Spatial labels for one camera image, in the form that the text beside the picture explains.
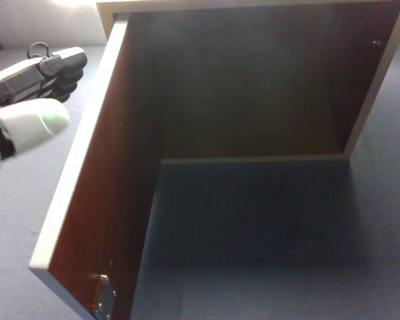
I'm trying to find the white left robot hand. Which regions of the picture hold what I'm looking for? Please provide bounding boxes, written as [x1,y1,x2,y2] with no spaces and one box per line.
[0,46,88,105]

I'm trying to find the cabinet door with brown inside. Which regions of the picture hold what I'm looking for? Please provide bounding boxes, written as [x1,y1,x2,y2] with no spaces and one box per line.
[28,19,164,320]

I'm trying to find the wooden cabinet box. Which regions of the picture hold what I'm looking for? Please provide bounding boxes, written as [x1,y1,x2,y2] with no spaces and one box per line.
[95,0,400,166]

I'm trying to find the metal cabinet hinge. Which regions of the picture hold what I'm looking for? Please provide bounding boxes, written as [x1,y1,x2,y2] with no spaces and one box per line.
[92,273,117,317]

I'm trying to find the grey table cloth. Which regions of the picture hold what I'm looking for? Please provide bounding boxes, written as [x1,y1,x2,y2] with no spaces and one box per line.
[0,43,400,320]

